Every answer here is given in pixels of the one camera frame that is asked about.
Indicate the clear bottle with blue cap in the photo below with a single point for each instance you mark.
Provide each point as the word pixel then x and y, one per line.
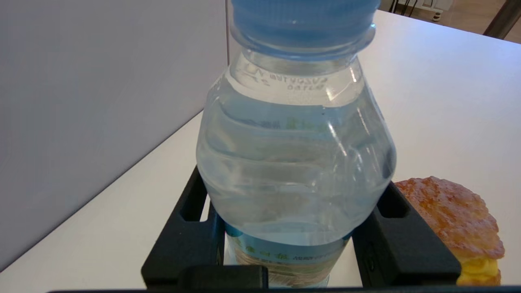
pixel 293 162

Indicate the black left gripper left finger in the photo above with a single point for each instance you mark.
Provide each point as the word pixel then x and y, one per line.
pixel 183 248

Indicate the cream puff bread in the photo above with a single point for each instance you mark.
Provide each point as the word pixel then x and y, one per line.
pixel 456 219

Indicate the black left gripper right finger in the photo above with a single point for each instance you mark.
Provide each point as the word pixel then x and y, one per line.
pixel 403 248

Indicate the dark metal post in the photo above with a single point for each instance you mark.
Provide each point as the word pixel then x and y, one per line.
pixel 502 18

